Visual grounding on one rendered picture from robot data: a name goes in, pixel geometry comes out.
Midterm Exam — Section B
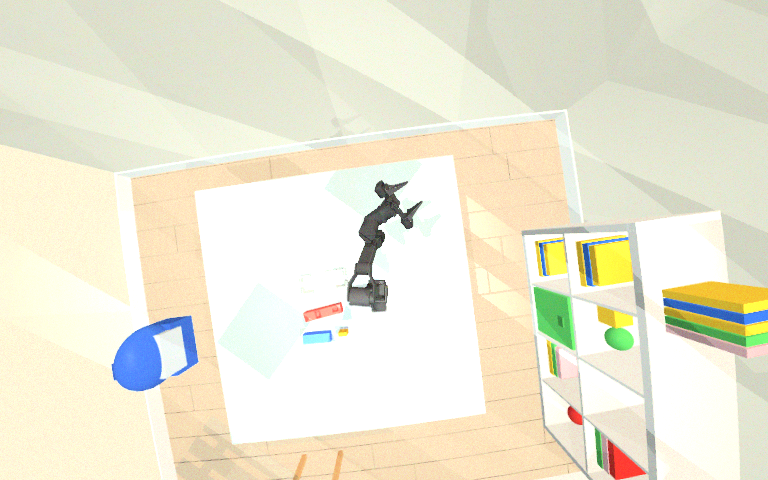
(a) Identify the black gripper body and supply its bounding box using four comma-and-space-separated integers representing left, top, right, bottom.
374, 180, 414, 229

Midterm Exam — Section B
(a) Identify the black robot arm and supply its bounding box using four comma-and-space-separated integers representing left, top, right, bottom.
346, 210, 388, 313

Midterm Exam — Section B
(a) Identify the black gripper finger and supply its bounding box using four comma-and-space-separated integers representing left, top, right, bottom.
384, 181, 408, 196
407, 200, 423, 223

